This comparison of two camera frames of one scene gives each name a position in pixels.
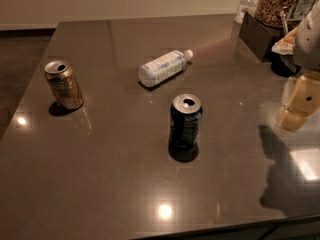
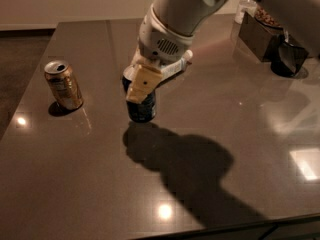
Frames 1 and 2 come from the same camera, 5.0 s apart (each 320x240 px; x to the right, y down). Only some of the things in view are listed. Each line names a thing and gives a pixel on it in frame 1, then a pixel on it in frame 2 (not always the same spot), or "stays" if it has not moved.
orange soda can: x=64 y=83 stays
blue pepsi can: x=184 y=126 to x=143 y=111
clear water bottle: x=248 y=4 stays
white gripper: x=308 y=45 to x=157 y=44
